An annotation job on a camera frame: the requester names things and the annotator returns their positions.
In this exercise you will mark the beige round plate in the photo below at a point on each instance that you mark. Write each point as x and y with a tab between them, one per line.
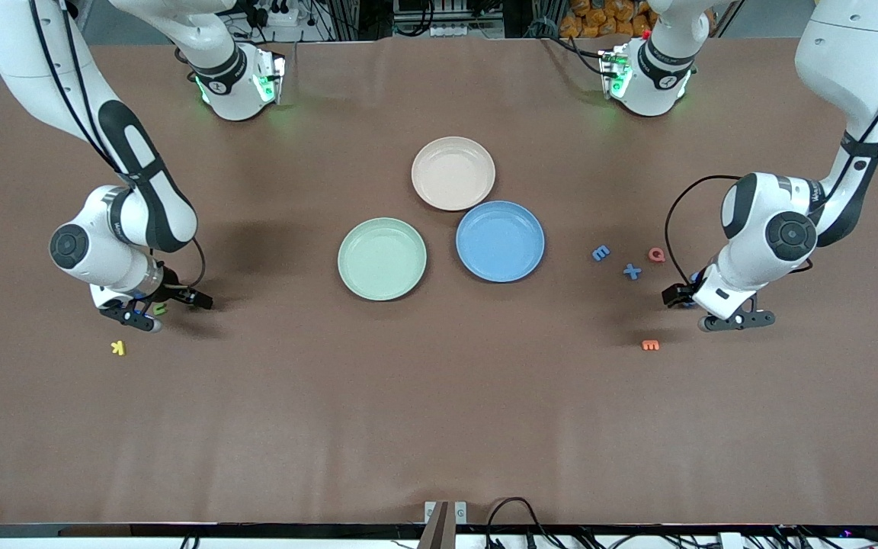
453	174

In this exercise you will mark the bag of orange fruit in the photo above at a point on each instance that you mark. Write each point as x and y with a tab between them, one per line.
599	15

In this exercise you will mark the yellow letter K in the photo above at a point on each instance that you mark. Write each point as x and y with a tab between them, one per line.
118	348

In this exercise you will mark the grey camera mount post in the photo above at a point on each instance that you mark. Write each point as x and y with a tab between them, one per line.
439	526

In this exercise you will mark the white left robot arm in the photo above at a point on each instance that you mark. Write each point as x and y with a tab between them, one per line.
835	46

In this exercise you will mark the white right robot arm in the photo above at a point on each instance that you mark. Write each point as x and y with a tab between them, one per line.
20	46

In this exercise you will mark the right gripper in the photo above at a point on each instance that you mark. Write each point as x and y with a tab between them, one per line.
177	293

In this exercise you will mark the black table edge strip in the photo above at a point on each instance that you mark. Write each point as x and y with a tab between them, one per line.
256	531

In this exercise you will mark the green round plate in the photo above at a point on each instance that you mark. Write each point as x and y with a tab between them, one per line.
382	259

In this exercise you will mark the blue round plate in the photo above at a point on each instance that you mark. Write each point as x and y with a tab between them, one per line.
500	241

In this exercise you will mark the blue letter X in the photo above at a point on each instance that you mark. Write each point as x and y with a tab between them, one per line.
632	271

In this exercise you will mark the long white power strip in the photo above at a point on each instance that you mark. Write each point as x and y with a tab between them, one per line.
454	30

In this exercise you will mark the orange letter E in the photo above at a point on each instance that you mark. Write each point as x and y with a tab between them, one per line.
650	345

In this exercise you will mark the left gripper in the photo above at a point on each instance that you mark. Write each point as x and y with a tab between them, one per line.
675	294

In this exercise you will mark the red letter Q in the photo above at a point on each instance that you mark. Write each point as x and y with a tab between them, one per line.
656	255

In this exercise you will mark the white power strip with plugs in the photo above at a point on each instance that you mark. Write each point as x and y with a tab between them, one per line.
286	19

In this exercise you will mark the blue letter E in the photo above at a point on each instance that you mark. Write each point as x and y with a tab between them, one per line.
600	252

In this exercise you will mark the brown table cover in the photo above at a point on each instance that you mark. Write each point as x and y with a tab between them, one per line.
439	396

